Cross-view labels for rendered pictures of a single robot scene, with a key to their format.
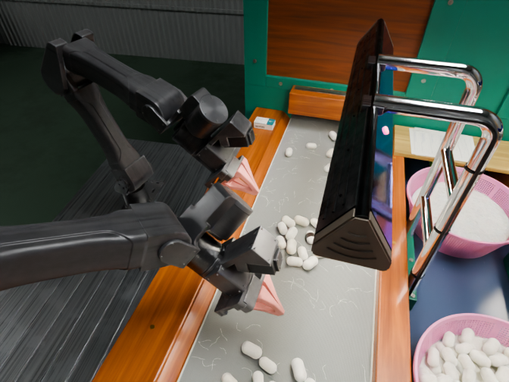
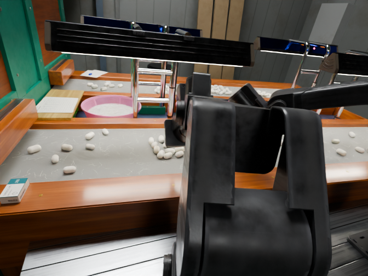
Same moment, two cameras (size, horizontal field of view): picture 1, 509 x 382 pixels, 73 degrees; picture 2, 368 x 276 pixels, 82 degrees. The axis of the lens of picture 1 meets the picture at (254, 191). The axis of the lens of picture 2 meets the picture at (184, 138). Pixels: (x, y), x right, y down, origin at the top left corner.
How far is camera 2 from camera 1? 96 cm
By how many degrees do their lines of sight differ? 92
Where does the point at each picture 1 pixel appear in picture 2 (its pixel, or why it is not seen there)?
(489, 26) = (15, 24)
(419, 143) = (57, 110)
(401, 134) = (43, 115)
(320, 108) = (11, 137)
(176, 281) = (245, 179)
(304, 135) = (27, 168)
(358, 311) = not seen: hidden behind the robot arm
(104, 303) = not seen: hidden behind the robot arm
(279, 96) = not seen: outside the picture
